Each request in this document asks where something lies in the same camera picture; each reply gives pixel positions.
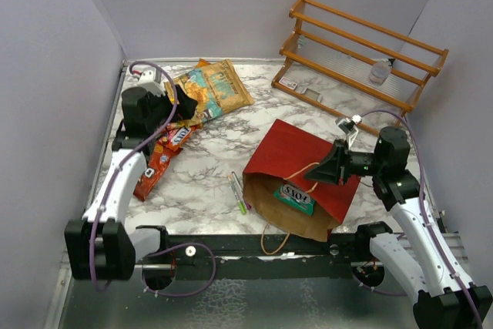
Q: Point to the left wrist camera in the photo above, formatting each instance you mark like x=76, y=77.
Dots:
x=151, y=80

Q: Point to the colourful orange candy bag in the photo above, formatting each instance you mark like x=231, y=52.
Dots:
x=173, y=139

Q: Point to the teal white snack bag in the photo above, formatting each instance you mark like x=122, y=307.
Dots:
x=295, y=198

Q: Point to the wooden shelf rack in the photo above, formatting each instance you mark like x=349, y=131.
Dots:
x=331, y=52

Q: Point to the clear plastic cup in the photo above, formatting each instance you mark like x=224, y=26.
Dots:
x=379, y=72

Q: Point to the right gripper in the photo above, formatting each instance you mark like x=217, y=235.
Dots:
x=336, y=166

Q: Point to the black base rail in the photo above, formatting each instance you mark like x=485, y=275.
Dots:
x=240, y=257

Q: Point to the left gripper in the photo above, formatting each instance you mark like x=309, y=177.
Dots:
x=186, y=105

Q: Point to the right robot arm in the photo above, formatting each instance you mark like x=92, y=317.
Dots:
x=442, y=293

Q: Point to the green cap marker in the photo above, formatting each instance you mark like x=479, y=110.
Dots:
x=237, y=196

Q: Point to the red doritos chip bag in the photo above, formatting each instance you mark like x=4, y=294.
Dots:
x=156, y=167

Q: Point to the red white small box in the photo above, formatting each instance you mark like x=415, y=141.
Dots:
x=287, y=83

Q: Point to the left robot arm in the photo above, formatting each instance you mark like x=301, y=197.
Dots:
x=99, y=248

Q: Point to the red brown paper bag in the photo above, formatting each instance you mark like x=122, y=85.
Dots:
x=284, y=155

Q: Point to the gold foil snack bag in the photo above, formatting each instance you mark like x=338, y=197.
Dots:
x=216, y=88

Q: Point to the yellow kettle chips bag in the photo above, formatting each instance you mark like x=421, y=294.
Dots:
x=202, y=63

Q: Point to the open small cardboard box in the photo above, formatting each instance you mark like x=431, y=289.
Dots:
x=311, y=94

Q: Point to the purple cap marker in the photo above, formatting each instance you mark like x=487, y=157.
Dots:
x=240, y=188

